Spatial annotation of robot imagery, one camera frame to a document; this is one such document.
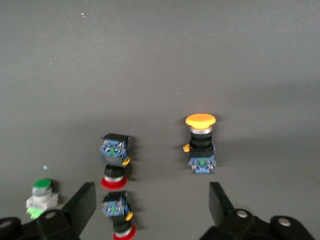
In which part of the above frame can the green push button switch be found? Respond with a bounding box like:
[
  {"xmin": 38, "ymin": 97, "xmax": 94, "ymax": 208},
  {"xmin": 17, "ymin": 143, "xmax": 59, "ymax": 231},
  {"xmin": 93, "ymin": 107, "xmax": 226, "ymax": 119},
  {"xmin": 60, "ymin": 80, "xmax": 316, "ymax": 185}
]
[{"xmin": 25, "ymin": 177, "xmax": 60, "ymax": 220}]

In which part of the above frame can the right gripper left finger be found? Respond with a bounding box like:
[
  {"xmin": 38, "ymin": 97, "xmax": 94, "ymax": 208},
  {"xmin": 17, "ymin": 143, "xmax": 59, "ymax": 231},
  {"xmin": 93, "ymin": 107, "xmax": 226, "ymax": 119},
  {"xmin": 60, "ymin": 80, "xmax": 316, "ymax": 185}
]
[{"xmin": 0, "ymin": 181, "xmax": 97, "ymax": 240}]

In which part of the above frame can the yellow mushroom push button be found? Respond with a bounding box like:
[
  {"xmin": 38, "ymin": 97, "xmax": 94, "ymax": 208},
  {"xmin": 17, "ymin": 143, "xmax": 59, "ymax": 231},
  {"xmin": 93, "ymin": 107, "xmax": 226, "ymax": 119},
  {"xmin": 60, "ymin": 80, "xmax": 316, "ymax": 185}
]
[{"xmin": 182, "ymin": 113, "xmax": 217, "ymax": 175}]

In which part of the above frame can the red mushroom push button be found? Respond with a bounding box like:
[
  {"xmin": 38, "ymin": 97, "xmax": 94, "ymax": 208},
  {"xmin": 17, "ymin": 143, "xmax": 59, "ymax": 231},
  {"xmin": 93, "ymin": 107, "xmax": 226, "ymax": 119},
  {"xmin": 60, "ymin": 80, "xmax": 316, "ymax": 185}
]
[
  {"xmin": 99, "ymin": 133, "xmax": 132, "ymax": 189},
  {"xmin": 101, "ymin": 190, "xmax": 137, "ymax": 240}
]

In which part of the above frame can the dark grey table mat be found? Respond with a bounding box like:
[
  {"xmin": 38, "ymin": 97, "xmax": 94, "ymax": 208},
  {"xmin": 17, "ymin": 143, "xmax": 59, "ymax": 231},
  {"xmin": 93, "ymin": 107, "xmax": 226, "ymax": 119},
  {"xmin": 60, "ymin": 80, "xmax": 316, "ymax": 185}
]
[{"xmin": 0, "ymin": 0, "xmax": 320, "ymax": 240}]

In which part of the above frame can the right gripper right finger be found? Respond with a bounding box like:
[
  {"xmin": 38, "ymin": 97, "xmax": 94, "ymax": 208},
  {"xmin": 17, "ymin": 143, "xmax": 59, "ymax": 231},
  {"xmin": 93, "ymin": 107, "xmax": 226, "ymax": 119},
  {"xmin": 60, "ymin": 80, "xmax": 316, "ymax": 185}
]
[{"xmin": 199, "ymin": 181, "xmax": 315, "ymax": 240}]

